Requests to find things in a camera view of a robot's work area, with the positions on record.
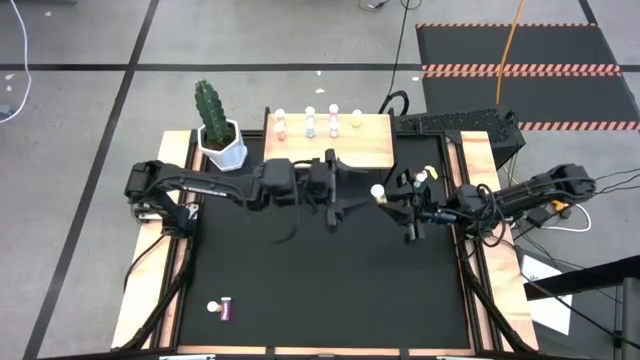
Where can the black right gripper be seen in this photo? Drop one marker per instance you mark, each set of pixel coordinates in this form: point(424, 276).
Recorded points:
point(432, 210)

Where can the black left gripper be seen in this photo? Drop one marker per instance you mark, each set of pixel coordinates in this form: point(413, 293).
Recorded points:
point(320, 182)

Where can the white bottle cap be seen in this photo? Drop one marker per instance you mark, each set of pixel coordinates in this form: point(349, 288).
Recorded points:
point(377, 190)

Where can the yellow pill bottle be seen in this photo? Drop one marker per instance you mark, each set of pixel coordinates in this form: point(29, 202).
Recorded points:
point(356, 119)
point(213, 306)

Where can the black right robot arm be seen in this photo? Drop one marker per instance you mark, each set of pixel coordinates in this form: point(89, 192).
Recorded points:
point(530, 192)

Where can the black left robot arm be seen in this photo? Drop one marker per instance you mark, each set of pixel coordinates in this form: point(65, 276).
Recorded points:
point(210, 184)

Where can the light wooden shelf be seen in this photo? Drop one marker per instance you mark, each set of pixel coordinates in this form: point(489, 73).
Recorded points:
point(370, 145)

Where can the white plant pot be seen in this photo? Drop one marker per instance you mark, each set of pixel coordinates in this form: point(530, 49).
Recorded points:
point(230, 155)

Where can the black power adapter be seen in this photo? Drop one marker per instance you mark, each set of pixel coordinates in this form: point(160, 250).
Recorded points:
point(539, 217)

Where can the green cactus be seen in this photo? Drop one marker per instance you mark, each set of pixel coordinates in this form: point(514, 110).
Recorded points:
point(212, 112)

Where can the orange power plug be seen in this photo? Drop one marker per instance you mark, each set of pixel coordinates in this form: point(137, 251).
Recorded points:
point(559, 205)

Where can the purple pill bottle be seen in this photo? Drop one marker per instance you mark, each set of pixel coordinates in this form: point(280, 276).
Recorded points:
point(225, 311)

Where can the white paper sheet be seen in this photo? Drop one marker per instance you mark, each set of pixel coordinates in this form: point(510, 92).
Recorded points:
point(550, 310)

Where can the black hazard-striped floor mat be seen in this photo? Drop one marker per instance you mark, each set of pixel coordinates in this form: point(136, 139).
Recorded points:
point(550, 47)

